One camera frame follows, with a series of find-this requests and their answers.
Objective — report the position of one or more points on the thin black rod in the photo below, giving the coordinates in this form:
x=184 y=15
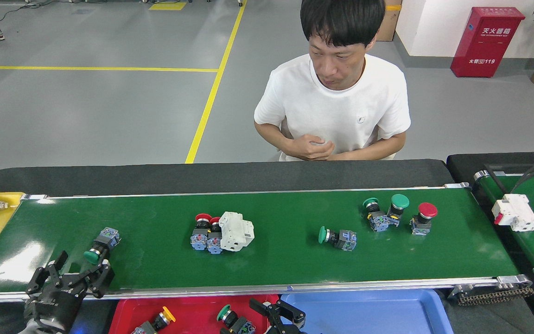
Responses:
x=496 y=180

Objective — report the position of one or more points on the red fire extinguisher cabinet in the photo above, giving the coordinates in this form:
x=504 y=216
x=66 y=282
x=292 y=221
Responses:
x=485 y=46

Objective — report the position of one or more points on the person's right forearm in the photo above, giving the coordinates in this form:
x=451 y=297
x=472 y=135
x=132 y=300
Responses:
x=276 y=141

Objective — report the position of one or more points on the yellow push button switch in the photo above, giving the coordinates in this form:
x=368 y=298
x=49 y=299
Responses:
x=167 y=315

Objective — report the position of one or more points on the white circuit breaker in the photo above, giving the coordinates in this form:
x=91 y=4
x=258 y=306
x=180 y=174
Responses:
x=517 y=213
x=237 y=231

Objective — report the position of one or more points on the red plastic tray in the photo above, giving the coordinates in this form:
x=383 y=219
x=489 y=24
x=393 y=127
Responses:
x=193 y=317

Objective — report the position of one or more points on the red push button switch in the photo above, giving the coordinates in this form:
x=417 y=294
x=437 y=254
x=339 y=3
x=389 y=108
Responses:
x=428 y=209
x=214 y=245
x=199 y=241

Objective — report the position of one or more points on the cardboard box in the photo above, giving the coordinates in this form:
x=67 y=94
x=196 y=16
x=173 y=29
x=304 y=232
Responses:
x=387 y=25

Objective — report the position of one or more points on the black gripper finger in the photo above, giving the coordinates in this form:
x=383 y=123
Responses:
x=264 y=310
x=295 y=315
x=62 y=260
x=104 y=280

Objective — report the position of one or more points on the person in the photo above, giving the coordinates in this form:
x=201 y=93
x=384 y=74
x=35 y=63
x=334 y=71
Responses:
x=336 y=106

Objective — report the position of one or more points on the long green conveyor belt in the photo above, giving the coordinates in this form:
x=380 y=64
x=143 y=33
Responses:
x=285 y=269

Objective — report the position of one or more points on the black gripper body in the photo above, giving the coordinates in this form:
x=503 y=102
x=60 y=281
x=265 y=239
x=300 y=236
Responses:
x=54 y=306
x=285 y=330

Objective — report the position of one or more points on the person's right hand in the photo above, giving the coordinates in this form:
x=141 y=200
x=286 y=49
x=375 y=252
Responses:
x=313 y=149

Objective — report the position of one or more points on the person's left forearm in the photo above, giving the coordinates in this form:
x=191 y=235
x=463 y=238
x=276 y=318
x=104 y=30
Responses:
x=373 y=150

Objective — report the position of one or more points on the green push button switch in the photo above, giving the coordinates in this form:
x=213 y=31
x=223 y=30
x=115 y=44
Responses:
x=346 y=240
x=400 y=201
x=224 y=313
x=378 y=222
x=108 y=239

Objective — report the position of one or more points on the blue plastic bin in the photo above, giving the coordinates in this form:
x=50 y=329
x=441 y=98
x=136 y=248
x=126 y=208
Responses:
x=364 y=315

